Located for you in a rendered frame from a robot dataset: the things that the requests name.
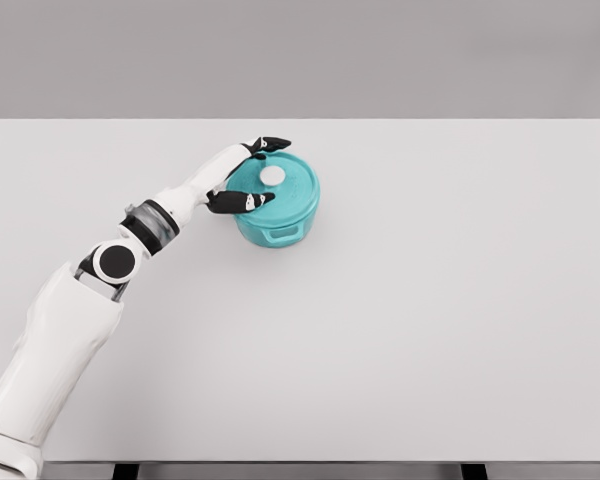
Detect teal pot with handles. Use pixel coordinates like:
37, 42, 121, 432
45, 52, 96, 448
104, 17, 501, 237
233, 183, 322, 249

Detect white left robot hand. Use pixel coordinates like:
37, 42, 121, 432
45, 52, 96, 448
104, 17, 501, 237
189, 135, 293, 216

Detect teal pot lid white knob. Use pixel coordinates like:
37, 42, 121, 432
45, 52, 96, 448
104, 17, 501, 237
226, 151, 322, 216

